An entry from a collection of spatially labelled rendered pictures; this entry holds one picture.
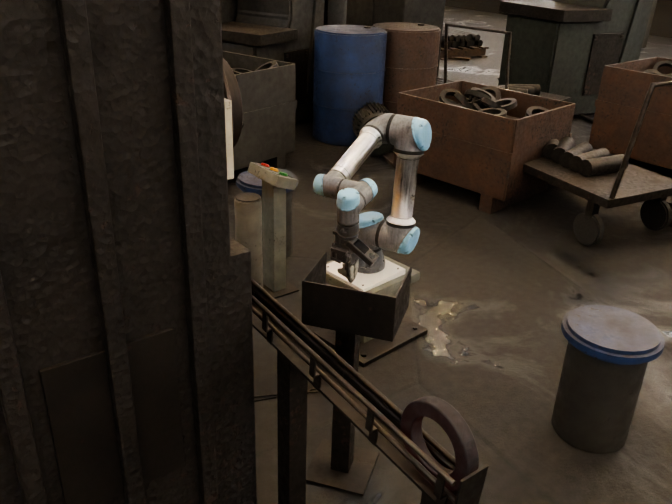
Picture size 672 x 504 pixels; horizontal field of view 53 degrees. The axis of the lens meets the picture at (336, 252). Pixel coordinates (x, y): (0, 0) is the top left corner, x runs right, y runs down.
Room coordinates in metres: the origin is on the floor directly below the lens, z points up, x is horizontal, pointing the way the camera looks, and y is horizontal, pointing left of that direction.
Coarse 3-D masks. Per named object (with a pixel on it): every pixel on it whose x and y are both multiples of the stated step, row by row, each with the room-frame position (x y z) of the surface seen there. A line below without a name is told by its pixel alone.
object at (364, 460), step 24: (312, 288) 1.61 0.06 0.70; (336, 288) 1.59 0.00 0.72; (408, 288) 1.71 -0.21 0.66; (312, 312) 1.61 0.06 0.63; (336, 312) 1.59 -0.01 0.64; (360, 312) 1.57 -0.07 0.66; (384, 312) 1.55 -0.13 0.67; (336, 336) 1.67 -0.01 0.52; (384, 336) 1.55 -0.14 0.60; (336, 408) 1.66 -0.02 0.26; (336, 432) 1.66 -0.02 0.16; (336, 456) 1.66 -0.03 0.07; (360, 456) 1.73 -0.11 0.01; (312, 480) 1.61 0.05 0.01; (336, 480) 1.62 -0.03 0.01; (360, 480) 1.62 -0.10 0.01
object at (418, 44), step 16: (400, 32) 5.62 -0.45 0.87; (416, 32) 5.63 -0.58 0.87; (432, 32) 5.69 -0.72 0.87; (400, 48) 5.62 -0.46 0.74; (416, 48) 5.62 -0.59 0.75; (432, 48) 5.70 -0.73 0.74; (400, 64) 5.62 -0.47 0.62; (416, 64) 5.63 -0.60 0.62; (432, 64) 5.72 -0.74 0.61; (384, 80) 5.67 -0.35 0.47; (400, 80) 5.62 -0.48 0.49; (416, 80) 5.63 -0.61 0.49; (432, 80) 5.74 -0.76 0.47; (384, 96) 5.66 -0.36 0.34
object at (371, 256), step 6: (354, 240) 2.09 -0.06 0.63; (360, 240) 2.10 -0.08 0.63; (348, 246) 2.07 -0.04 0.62; (354, 246) 2.06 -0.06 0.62; (360, 246) 2.07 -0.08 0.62; (366, 246) 2.08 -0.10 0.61; (354, 252) 2.06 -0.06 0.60; (360, 252) 2.05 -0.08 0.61; (366, 252) 2.06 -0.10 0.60; (372, 252) 2.07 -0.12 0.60; (366, 258) 2.04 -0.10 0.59; (372, 258) 2.04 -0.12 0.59; (372, 264) 2.04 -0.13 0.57
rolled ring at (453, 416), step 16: (416, 400) 1.08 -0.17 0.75; (432, 400) 1.06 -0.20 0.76; (416, 416) 1.07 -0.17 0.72; (432, 416) 1.04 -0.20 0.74; (448, 416) 1.01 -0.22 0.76; (416, 432) 1.09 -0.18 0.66; (448, 432) 1.00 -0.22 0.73; (464, 432) 0.99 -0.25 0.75; (464, 448) 0.97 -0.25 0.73; (464, 464) 0.97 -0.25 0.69
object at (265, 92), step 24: (240, 72) 4.73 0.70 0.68; (264, 72) 4.52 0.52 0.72; (288, 72) 4.71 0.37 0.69; (264, 96) 4.52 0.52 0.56; (288, 96) 4.71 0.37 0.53; (264, 120) 4.52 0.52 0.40; (288, 120) 4.71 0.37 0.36; (240, 144) 4.33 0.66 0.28; (264, 144) 4.51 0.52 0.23; (288, 144) 4.71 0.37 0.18; (240, 168) 4.34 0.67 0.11
